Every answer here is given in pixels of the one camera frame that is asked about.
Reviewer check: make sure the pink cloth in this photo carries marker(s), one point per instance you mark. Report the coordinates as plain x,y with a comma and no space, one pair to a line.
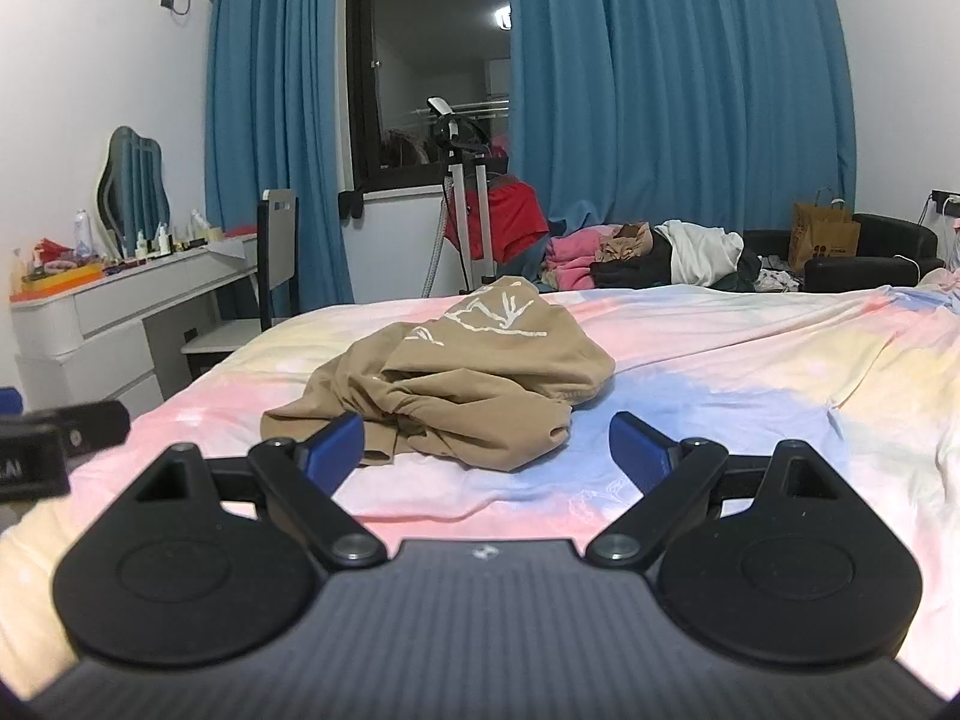
570,259

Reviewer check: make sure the camera tripod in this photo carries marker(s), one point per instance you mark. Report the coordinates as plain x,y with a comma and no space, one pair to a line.
459,195

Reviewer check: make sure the bed with pastel sheet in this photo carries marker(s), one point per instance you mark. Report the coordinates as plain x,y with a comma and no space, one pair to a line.
750,360

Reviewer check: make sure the teal cloth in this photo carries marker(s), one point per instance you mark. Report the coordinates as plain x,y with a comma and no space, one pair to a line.
739,281

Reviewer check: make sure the row of cosmetic bottles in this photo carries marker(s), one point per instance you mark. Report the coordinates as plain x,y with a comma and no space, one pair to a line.
161,244

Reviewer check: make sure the black cloth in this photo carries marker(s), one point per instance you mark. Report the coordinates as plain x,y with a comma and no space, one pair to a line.
637,270

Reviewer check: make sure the black sofa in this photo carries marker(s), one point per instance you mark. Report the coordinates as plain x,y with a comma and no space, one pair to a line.
892,240

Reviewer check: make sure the red cloth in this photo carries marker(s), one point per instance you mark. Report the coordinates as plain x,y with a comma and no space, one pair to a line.
514,221

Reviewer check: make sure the white cloth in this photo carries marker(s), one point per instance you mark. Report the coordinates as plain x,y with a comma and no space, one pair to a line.
701,247

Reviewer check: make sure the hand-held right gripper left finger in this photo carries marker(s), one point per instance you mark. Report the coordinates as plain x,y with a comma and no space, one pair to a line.
337,441

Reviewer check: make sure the blue cloth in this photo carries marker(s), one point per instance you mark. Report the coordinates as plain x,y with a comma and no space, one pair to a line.
551,229

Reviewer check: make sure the dark window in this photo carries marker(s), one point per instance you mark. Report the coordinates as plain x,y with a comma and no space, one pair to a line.
420,52

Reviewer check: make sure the wide blue curtain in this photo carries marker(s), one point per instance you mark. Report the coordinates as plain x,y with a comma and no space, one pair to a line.
675,90

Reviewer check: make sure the white spray bottle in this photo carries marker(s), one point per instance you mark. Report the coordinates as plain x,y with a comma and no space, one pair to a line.
84,236

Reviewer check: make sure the light brown cloth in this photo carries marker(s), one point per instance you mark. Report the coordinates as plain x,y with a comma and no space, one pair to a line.
626,244

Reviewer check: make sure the tan t-shirt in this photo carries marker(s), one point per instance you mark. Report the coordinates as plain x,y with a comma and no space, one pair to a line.
480,390

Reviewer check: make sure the orange tray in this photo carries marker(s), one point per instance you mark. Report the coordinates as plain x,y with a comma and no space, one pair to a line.
60,281

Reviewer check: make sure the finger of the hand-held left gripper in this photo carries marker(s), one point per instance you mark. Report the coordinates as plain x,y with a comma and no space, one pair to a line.
97,424

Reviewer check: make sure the narrow blue curtain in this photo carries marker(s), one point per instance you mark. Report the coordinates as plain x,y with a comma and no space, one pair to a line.
277,127

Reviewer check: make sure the black and white chair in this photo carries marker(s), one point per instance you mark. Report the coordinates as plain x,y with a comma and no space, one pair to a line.
277,240

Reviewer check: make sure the white dressing table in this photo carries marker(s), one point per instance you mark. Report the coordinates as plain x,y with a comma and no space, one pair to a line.
112,307

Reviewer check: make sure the wavy framed mirror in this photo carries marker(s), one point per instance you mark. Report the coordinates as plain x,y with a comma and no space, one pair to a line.
135,180

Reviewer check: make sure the patterned small cloth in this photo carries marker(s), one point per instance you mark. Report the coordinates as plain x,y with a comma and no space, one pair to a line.
780,277

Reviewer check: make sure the wall power outlet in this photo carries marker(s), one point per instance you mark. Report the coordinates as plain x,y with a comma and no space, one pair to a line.
943,202

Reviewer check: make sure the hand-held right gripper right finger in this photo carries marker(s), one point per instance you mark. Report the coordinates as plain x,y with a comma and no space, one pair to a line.
637,446

